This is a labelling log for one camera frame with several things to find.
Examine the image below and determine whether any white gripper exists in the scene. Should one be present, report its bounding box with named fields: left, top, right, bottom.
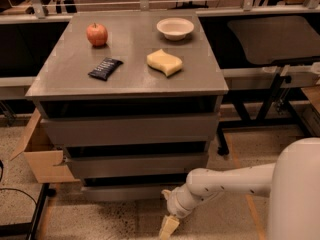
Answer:
left=159, top=184, right=201, bottom=240

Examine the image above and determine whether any grey drawer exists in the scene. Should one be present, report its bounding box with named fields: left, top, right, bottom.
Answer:
left=81, top=181, right=183, bottom=202
left=67, top=153, right=208, bottom=179
left=41, top=113, right=218, bottom=147

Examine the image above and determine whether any black stand base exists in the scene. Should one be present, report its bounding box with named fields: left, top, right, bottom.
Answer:
left=0, top=183, right=57, bottom=240

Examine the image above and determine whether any black cable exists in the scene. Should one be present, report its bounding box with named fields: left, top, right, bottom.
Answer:
left=0, top=159, right=38, bottom=208

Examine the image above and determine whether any yellow sponge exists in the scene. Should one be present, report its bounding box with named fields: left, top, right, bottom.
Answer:
left=147, top=49, right=183, bottom=77

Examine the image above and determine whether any grey drawer cabinet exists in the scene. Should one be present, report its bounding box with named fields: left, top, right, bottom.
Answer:
left=26, top=10, right=228, bottom=187

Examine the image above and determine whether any grey middle drawer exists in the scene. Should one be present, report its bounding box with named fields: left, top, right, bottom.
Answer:
left=67, top=153, right=208, bottom=179

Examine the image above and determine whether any cardboard box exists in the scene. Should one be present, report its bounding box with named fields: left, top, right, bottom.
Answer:
left=10, top=109, right=77, bottom=183

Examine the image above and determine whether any metal railing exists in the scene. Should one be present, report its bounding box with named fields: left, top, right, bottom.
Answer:
left=0, top=0, right=320, bottom=25

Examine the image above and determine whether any dark blue snack bag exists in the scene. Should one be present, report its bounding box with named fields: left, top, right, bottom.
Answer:
left=88, top=57, right=123, bottom=81

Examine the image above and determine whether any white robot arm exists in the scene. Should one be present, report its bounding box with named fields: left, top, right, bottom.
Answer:
left=159, top=137, right=320, bottom=240

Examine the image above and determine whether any white bowl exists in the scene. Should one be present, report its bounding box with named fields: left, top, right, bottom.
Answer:
left=157, top=18, right=194, bottom=41

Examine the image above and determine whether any grey bottom drawer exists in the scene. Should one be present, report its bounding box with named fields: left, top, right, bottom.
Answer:
left=81, top=181, right=183, bottom=202

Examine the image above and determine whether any red apple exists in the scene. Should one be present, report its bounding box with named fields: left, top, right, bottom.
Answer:
left=86, top=23, right=108, bottom=47

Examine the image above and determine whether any grey top drawer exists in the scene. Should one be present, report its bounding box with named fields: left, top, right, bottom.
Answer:
left=41, top=113, right=218, bottom=147

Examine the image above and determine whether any black metal table frame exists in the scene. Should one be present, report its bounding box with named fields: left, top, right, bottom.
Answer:
left=217, top=62, right=320, bottom=156

